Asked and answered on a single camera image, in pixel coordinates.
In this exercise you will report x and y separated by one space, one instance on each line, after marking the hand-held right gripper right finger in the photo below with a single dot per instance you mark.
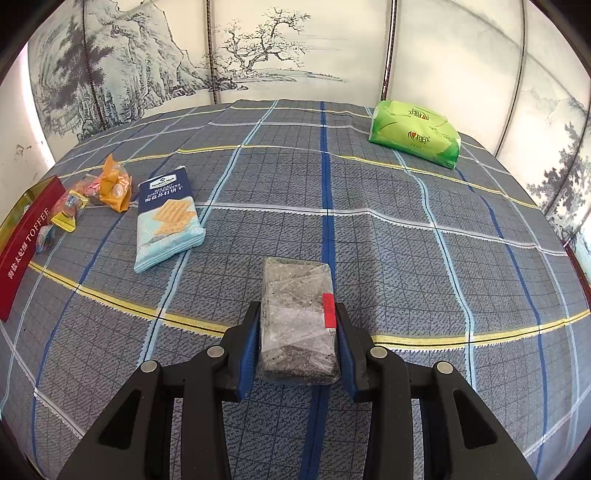
346 355

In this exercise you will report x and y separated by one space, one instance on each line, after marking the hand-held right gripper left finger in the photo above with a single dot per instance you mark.
247 350

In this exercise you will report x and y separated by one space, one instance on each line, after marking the grey sesame snack block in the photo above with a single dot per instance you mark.
295 323

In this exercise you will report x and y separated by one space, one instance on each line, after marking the blue cracker packet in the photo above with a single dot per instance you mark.
166 221

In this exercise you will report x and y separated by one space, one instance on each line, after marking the orange snack packet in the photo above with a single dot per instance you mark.
115 184

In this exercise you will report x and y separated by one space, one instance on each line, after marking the small clear snack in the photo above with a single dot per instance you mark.
85 188

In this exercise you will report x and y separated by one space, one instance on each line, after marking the yellow candy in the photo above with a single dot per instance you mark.
69 205

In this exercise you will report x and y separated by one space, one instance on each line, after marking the small blue candy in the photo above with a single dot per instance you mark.
45 237

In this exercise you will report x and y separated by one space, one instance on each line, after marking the gold metal tin tray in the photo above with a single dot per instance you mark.
27 244

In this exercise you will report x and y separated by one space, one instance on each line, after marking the blue plaid tablecloth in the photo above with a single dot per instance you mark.
392 254

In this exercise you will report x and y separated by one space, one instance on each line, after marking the green tissue pack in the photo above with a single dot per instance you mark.
411 134

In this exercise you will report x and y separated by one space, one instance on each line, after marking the ink painted folding screen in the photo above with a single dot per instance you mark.
277 46

